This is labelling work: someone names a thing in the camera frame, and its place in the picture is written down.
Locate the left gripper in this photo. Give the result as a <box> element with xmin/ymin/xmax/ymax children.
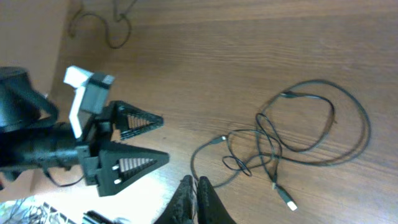
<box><xmin>76</xmin><ymin>101</ymin><xmax>170</xmax><ymax>197</ymax></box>

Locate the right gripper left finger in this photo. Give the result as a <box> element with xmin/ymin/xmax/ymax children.
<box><xmin>154</xmin><ymin>175</ymin><xmax>193</xmax><ymax>224</ymax></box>

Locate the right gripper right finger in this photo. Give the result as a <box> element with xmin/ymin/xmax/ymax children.
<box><xmin>194</xmin><ymin>176</ymin><xmax>235</xmax><ymax>224</ymax></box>

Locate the black usb cable thin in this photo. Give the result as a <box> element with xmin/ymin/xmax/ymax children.
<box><xmin>190</xmin><ymin>129</ymin><xmax>282</xmax><ymax>189</ymax></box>

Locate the black usb cable long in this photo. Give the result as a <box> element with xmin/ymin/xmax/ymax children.
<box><xmin>254</xmin><ymin>80</ymin><xmax>372</xmax><ymax>211</ymax></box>

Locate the black cable short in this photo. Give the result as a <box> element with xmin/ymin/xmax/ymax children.
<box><xmin>67</xmin><ymin>0</ymin><xmax>138</xmax><ymax>49</ymax></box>

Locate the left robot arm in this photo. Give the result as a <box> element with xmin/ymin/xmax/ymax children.
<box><xmin>1</xmin><ymin>66</ymin><xmax>170</xmax><ymax>197</ymax></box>

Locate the brown cardboard side panel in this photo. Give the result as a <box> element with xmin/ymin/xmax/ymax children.
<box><xmin>1</xmin><ymin>0</ymin><xmax>70</xmax><ymax>95</ymax></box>

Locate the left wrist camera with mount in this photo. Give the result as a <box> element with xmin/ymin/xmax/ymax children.
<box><xmin>63</xmin><ymin>65</ymin><xmax>115</xmax><ymax>139</ymax></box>

